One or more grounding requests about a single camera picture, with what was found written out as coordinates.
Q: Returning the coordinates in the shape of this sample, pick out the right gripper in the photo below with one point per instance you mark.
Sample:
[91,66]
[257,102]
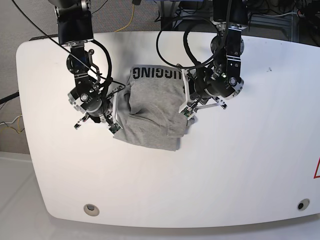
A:
[94,106]

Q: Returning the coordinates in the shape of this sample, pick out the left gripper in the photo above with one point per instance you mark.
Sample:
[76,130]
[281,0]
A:
[194,97]

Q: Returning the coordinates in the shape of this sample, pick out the grey T-shirt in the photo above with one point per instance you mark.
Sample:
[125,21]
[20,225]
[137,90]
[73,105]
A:
[148,108]

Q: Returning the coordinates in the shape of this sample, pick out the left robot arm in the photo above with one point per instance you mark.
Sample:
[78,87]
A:
[218,79]

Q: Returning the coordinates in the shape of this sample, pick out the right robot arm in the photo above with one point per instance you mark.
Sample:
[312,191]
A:
[74,21]

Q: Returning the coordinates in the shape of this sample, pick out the left table grommet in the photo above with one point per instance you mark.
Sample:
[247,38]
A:
[91,210]

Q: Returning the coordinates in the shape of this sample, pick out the table grommet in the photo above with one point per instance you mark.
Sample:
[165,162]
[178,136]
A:
[91,210]
[303,204]

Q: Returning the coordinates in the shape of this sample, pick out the black table leg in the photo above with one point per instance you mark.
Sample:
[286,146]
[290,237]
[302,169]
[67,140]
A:
[167,10]

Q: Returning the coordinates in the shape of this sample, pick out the right table grommet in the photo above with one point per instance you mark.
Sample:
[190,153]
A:
[303,204]

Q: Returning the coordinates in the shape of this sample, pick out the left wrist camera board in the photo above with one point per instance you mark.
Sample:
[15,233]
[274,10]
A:
[188,112]

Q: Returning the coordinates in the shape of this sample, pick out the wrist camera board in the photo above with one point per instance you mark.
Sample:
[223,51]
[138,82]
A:
[188,112]
[114,128]

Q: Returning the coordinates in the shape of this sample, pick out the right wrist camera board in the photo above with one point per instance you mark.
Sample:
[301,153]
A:
[114,128]

